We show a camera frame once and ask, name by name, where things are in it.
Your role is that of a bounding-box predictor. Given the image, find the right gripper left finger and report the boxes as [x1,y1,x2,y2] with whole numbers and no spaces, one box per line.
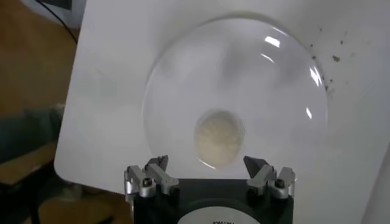
[124,155,180,199]

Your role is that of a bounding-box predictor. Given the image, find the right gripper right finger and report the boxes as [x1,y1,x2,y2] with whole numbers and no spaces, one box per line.
[243,155,296,200]

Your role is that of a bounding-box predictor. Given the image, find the white steamed baozi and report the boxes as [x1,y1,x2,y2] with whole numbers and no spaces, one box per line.
[194,110,246,170]

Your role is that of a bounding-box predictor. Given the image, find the white round plate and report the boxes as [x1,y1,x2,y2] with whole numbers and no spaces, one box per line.
[142,17,329,171]

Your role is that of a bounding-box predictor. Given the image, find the scattered brown crumbs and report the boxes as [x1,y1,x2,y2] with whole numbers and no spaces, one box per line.
[309,26,356,92]

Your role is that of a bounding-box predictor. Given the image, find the black floor cable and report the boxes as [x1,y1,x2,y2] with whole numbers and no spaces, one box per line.
[35,0,79,43]

